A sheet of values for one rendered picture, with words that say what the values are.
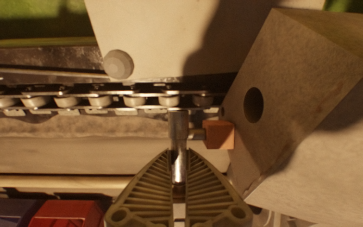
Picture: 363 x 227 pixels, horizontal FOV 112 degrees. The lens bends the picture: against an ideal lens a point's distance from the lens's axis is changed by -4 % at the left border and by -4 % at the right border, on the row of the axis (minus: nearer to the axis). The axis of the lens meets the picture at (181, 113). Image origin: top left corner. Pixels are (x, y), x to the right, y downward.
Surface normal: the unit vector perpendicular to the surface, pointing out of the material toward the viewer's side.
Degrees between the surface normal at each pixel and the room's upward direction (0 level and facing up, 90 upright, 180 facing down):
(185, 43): 0
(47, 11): 0
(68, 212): 95
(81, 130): 44
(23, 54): 0
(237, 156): 90
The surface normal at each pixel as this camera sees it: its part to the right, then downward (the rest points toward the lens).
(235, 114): -1.00, 0.00
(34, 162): 0.03, 0.52
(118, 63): 0.40, 0.22
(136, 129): 0.04, -0.30
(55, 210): 0.00, -0.89
